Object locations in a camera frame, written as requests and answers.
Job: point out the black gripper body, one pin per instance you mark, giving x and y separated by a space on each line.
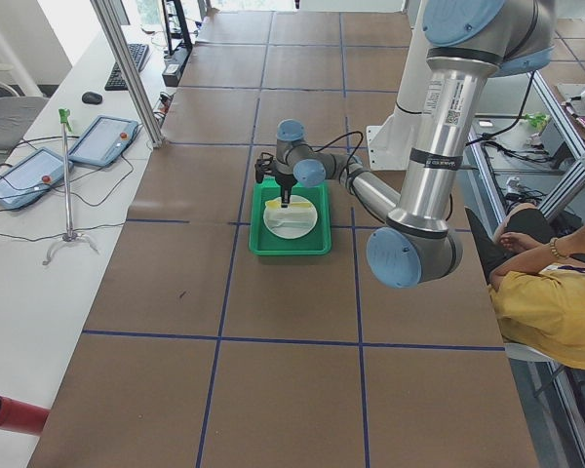
286 183

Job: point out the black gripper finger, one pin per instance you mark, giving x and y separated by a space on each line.
285 200

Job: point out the yellow plastic spoon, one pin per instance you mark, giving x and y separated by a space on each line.
276 204

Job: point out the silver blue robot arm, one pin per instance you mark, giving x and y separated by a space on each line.
462 44

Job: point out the white round plate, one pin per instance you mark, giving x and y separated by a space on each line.
310 215

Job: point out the grey plastic fork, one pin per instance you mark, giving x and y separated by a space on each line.
283 223

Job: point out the green plastic tray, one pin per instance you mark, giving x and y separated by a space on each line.
263 242

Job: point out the teach pendant far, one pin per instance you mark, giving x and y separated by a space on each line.
103 141

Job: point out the teach pendant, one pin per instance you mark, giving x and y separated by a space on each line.
103 141
31 178

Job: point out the black computer mouse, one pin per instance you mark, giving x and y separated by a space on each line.
92 98

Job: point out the metal stand with green clip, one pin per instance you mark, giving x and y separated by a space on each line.
70 237

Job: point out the teach pendant near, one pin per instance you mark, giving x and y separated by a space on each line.
31 178

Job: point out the person in yellow shirt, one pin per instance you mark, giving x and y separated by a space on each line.
536 286

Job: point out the grey office chair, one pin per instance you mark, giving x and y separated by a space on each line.
17 114

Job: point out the red cylinder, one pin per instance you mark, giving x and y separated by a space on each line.
21 417

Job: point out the aluminium frame post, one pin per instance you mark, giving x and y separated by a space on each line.
113 32

